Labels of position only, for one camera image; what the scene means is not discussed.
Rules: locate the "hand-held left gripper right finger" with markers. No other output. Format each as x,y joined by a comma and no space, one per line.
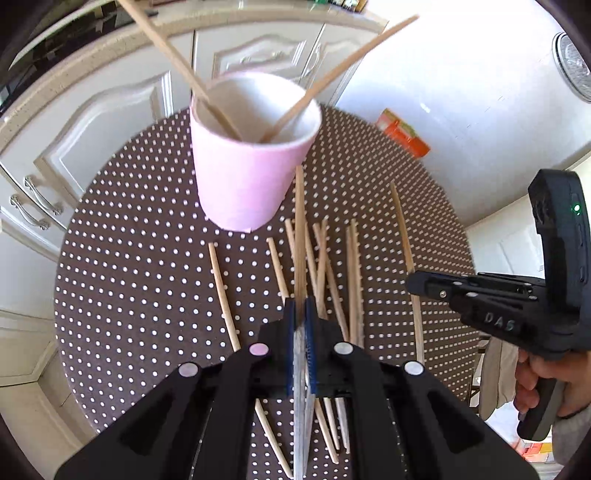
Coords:
310,350

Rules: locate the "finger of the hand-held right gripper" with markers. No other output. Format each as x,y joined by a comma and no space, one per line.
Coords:
434,284

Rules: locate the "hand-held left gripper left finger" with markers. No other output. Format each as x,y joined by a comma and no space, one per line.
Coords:
290,350

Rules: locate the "curved single chopstick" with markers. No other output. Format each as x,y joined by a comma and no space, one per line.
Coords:
402,226

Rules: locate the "bunch of wooden chopsticks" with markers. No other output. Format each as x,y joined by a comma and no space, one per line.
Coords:
354,277

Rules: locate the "straight single chopstick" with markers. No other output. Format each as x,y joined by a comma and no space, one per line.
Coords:
300,230

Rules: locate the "pink paper cup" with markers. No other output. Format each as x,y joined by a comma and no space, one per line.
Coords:
240,184

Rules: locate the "person's right forearm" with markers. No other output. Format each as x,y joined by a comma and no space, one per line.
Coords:
575,438

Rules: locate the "person's right hand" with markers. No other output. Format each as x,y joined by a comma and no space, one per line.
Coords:
524,387

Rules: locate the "white side cabinet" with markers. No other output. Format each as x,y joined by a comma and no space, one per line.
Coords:
512,251

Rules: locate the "beige cloth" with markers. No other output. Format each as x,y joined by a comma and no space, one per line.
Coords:
498,378

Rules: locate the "orange rice bag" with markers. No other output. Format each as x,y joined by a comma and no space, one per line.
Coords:
406,136

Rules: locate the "round steel steamer plate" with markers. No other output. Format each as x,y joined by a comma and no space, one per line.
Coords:
577,64

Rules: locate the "long tan chopstick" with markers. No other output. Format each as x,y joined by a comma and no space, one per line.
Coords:
346,65
158,39

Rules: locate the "white kitchen base cabinet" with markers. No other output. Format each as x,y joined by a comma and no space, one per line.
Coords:
92,129

